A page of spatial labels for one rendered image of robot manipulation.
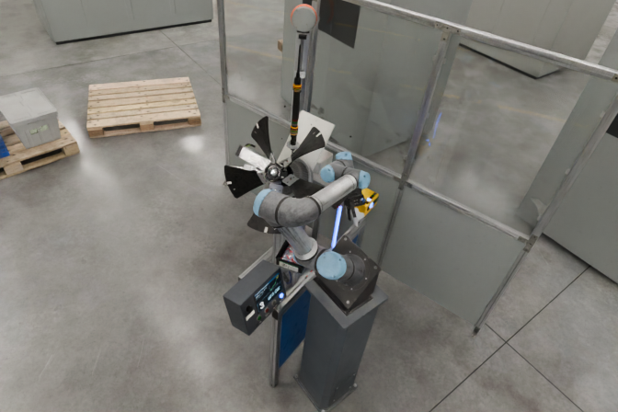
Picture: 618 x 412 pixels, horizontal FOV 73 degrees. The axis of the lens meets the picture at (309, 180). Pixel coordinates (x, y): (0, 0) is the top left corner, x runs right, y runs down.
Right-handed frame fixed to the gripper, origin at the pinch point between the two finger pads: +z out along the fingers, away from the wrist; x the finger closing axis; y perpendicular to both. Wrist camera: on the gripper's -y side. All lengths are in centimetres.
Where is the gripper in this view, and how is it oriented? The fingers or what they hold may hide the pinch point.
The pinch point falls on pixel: (351, 223)
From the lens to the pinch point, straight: 207.7
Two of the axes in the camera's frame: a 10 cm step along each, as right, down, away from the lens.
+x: -2.7, -2.2, 9.4
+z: 2.0, 9.4, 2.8
